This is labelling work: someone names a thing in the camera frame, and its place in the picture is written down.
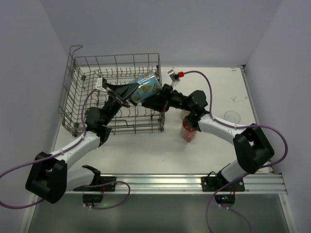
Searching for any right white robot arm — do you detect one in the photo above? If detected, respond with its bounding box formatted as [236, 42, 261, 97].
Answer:
[142, 84, 275, 187]

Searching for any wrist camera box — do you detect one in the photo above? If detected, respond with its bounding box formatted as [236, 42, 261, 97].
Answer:
[168, 69, 180, 89]
[95, 78, 107, 93]

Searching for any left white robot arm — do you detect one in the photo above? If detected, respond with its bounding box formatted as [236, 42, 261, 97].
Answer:
[25, 78, 138, 203]

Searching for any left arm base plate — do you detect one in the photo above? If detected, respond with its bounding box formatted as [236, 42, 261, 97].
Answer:
[82, 176, 116, 207]

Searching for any blue printed cup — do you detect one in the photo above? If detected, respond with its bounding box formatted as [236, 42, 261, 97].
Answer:
[129, 71, 162, 104]

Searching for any salmon pink mug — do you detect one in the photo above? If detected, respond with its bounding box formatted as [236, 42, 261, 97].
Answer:
[180, 118, 197, 143]

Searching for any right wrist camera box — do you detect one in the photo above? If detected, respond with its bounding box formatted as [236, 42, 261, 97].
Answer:
[168, 69, 180, 89]

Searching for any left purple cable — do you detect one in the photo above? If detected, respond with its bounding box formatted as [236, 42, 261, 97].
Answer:
[0, 87, 131, 210]

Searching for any pale pink mug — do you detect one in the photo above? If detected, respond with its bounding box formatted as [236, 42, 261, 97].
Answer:
[180, 110, 190, 120]

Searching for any aluminium mounting rail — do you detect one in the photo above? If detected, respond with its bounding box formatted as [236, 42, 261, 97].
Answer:
[58, 172, 287, 195]

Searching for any grey wire dish rack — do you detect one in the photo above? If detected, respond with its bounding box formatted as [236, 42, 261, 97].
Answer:
[58, 45, 165, 137]

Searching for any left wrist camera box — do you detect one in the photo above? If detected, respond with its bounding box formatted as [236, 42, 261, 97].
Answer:
[95, 78, 107, 93]

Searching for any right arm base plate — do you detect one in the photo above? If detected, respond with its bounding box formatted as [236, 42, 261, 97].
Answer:
[201, 171, 245, 208]

